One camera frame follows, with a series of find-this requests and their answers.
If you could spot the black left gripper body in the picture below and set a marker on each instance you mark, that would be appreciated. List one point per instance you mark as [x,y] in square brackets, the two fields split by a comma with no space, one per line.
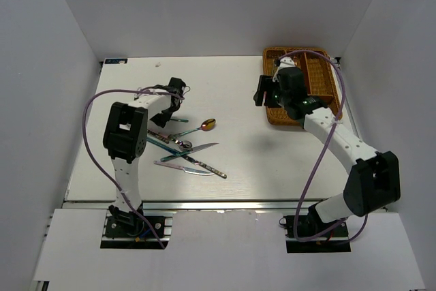
[164,116]

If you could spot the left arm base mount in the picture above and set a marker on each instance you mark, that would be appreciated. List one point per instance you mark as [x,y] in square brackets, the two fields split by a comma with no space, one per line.
[117,236]

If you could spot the pink handled table knife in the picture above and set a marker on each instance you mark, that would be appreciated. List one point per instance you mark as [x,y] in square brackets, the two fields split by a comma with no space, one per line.
[184,169]

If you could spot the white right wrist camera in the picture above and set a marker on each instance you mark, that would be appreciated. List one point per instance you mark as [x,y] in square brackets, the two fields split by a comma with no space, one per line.
[284,62]

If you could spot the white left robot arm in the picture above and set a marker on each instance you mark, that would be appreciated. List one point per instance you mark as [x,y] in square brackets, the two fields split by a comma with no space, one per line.
[125,137]

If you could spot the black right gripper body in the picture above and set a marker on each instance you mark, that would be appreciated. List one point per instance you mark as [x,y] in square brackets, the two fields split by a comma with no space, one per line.
[274,97]

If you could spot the patterned handle table knife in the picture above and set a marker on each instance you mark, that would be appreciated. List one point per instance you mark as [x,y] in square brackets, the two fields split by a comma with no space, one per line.
[205,166]

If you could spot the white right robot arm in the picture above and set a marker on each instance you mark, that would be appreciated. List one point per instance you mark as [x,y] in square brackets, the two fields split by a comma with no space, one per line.
[373,177]

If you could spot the blue label sticker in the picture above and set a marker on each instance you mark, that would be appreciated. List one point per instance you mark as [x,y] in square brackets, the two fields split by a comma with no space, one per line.
[115,61]

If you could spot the gold bowl iridescent spoon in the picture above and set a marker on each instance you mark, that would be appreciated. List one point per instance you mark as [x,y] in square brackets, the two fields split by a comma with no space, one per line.
[206,126]

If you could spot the silver spoon patterned handle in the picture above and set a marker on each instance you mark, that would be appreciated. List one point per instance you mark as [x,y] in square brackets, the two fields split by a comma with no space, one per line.
[182,145]

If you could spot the woven wicker cutlery tray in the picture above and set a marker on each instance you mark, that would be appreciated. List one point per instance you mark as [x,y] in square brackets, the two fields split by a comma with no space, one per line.
[319,80]

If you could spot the serrated knife teal handle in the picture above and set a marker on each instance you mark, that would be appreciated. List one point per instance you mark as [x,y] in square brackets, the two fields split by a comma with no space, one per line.
[188,152]

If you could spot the iridescent rainbow fork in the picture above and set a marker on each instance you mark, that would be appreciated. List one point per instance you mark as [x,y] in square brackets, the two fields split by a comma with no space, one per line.
[180,120]

